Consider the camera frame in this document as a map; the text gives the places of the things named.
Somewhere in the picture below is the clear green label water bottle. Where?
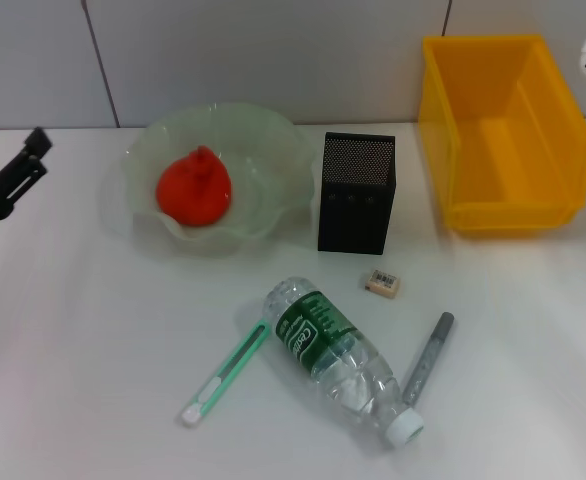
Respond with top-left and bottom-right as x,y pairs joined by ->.
261,275 -> 426,448

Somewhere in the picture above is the mint green utility knife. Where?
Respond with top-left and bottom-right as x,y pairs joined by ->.
180,322 -> 270,428

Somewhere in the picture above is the black mesh pen holder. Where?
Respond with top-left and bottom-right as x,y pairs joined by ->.
316,131 -> 398,256

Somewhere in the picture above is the beige eraser with barcode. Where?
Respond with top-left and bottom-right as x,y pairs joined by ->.
358,268 -> 403,300

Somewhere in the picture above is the grey marker pen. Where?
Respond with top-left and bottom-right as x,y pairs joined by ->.
401,311 -> 457,406

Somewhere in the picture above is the yellow plastic storage bin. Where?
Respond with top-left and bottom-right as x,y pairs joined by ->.
417,33 -> 586,239

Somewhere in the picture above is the pale green glass bowl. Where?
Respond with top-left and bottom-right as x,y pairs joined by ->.
97,102 -> 314,259

